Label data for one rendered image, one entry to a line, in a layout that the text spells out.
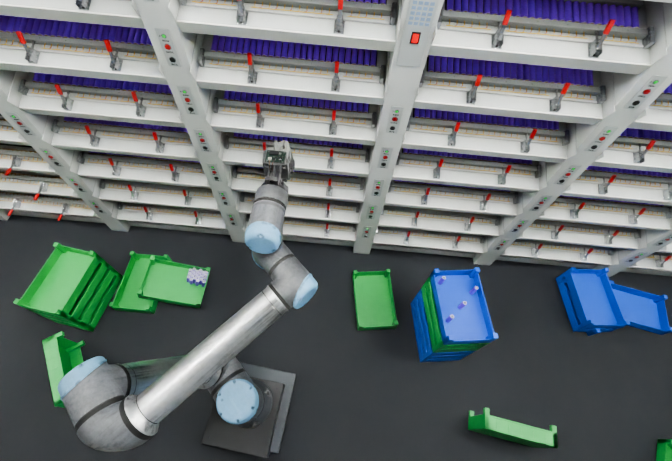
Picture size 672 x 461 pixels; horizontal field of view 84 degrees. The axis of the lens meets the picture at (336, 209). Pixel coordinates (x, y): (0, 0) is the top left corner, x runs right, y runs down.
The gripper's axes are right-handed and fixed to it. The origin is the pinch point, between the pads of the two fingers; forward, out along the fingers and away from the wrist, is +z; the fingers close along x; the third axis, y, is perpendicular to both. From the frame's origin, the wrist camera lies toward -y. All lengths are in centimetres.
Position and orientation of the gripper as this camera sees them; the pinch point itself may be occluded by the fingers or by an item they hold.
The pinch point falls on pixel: (284, 145)
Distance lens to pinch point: 121.2
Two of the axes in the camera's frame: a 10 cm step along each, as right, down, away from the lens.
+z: 0.8, -8.3, 5.6
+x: -10.0, -0.9, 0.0
